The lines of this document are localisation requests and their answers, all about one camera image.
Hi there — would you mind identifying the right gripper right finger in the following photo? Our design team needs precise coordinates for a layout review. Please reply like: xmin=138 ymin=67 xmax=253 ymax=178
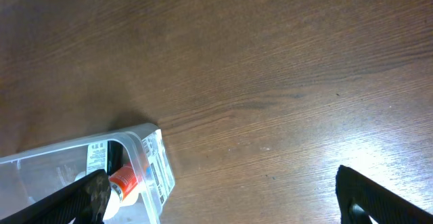
xmin=336 ymin=165 xmax=432 ymax=223

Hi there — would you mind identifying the orange tablet tube white cap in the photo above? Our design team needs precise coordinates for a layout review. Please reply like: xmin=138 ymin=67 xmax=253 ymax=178
xmin=103 ymin=163 xmax=139 ymax=221

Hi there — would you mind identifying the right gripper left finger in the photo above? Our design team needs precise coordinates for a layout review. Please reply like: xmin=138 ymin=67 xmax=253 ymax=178
xmin=1 ymin=169 xmax=111 ymax=224

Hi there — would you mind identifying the clear plastic container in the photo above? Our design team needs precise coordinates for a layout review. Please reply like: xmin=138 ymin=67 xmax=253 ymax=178
xmin=1 ymin=123 xmax=175 ymax=223

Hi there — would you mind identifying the dark bottle white cap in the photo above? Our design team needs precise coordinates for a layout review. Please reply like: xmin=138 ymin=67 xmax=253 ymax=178
xmin=107 ymin=141 xmax=124 ymax=176

